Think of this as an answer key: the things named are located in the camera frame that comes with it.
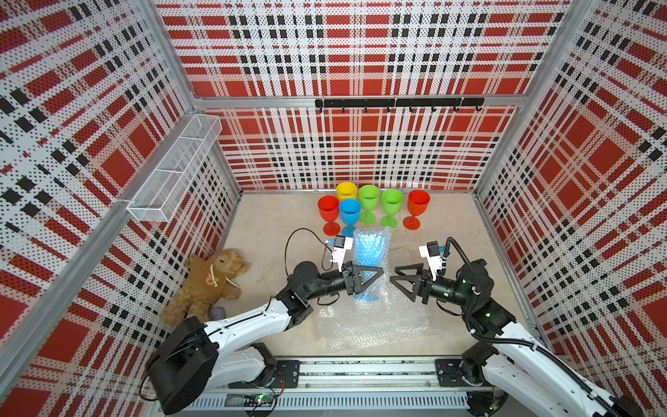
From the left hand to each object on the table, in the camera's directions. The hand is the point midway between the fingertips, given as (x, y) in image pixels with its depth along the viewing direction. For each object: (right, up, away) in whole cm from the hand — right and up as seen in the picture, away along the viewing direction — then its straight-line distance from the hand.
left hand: (384, 271), depth 66 cm
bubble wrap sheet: (+6, -19, +14) cm, 24 cm away
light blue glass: (-9, +16, +29) cm, 35 cm away
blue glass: (-4, +7, -5) cm, 9 cm away
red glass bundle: (-17, +18, +28) cm, 37 cm away
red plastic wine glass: (+17, +19, +30) cm, 39 cm away
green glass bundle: (+7, +19, +30) cm, 37 cm away
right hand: (+4, -2, +2) cm, 5 cm away
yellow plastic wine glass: (-10, +25, +40) cm, 49 cm away
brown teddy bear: (-56, -7, +18) cm, 59 cm away
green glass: (-1, +22, +33) cm, 39 cm away
